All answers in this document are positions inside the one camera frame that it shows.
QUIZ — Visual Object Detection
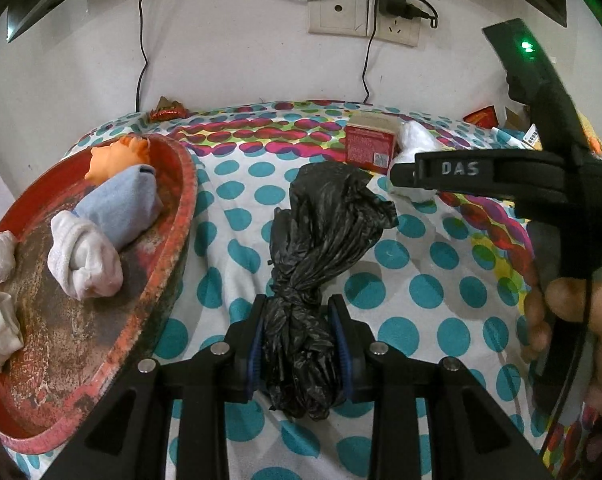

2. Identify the black wall cable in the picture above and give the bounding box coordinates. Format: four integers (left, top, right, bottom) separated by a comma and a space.
134, 0, 162, 113

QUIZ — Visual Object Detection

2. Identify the red snack wrapper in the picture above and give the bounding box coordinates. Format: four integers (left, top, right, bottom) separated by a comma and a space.
148, 96, 189, 122

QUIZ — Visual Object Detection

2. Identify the round red worn tray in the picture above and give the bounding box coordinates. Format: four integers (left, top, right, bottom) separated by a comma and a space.
0, 134, 197, 455

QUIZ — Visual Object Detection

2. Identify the person's right hand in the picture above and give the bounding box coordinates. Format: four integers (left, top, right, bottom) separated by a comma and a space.
522, 262, 602, 416

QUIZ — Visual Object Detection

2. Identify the orange toy animal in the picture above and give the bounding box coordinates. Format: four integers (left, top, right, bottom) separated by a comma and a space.
84, 134, 150, 185

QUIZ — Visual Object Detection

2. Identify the light blue sock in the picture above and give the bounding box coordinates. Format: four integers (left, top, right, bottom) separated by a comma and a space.
73, 165, 163, 249

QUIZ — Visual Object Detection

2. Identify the black plastic bag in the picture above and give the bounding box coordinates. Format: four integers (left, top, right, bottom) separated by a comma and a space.
261, 162, 397, 420

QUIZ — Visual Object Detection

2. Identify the small cardboard box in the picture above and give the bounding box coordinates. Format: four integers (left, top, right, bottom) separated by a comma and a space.
344, 110, 403, 174

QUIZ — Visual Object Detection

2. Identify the white sock bundle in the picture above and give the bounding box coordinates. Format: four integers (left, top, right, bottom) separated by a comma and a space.
388, 120, 443, 204

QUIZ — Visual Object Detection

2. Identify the white wall socket plate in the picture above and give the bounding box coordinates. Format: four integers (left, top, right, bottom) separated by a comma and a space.
307, 0, 421, 48

